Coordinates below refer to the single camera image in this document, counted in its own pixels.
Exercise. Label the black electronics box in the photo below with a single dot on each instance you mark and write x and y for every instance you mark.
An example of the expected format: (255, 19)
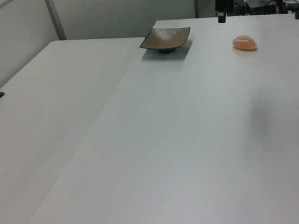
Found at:
(260, 4)

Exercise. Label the square brown ceramic plate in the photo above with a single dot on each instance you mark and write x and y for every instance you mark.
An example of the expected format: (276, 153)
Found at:
(165, 37)

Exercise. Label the orange bread roll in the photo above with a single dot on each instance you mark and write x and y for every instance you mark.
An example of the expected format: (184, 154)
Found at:
(244, 43)

